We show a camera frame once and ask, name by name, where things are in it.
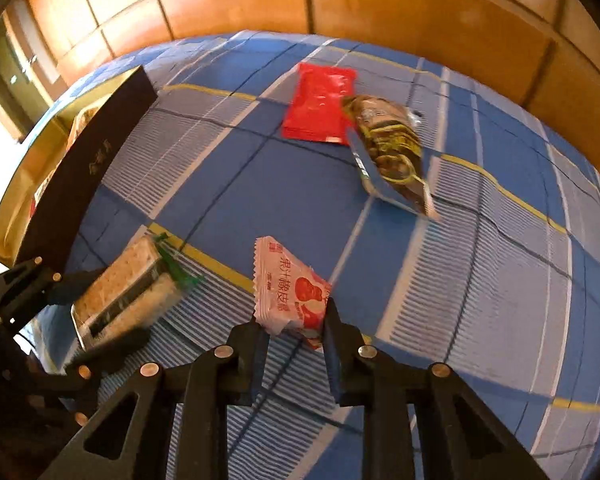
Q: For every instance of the brown snack packet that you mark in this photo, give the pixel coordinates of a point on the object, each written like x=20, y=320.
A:
x=390, y=145

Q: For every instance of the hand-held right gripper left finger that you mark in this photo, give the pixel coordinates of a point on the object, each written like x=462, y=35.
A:
x=259, y=360

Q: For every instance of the plain red snack packet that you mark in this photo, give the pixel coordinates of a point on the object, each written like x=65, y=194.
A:
x=315, y=105

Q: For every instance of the wooden door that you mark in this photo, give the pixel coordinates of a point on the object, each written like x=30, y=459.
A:
x=10, y=70

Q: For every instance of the dark gift box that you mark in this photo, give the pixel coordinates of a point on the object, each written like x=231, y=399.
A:
x=90, y=170

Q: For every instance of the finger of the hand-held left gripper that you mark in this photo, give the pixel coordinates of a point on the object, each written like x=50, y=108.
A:
x=110, y=345
x=45, y=287

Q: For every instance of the pink white snack packet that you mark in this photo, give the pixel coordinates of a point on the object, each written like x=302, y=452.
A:
x=285, y=290

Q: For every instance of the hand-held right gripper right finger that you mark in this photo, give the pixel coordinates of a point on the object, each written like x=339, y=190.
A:
x=332, y=365

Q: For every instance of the blue plaid bed sheet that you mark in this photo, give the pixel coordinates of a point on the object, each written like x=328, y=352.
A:
x=280, y=185

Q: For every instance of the red snack packets in box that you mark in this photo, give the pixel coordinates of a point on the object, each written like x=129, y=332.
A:
x=39, y=197

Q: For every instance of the clear cracker packet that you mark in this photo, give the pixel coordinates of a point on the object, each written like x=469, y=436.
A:
x=120, y=280

